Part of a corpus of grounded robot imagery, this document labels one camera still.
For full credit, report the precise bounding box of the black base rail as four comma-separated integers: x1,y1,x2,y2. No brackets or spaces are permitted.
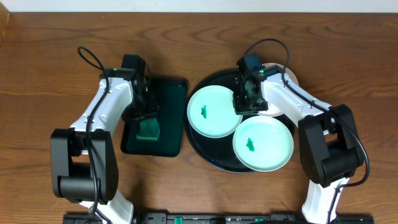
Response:
62,213,375,224

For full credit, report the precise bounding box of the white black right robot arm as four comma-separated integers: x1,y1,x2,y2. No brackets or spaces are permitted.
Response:
233,68,370,223

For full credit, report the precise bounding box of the mint green plate front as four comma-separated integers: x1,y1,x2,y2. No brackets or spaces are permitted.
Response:
233,116,294,172

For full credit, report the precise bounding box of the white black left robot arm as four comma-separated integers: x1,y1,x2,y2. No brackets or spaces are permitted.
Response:
50,68,155,223

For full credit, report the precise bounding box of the green sponge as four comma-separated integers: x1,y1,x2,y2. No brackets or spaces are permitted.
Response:
136,118,160,141

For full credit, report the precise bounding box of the mint green plate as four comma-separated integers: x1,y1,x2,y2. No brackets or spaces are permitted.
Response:
233,116,294,172
187,85,243,138

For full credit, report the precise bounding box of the dark green rectangular tray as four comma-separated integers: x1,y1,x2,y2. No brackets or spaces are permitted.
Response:
121,78,187,157

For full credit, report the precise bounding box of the round black tray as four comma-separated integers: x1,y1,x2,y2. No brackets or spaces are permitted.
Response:
184,69,295,173

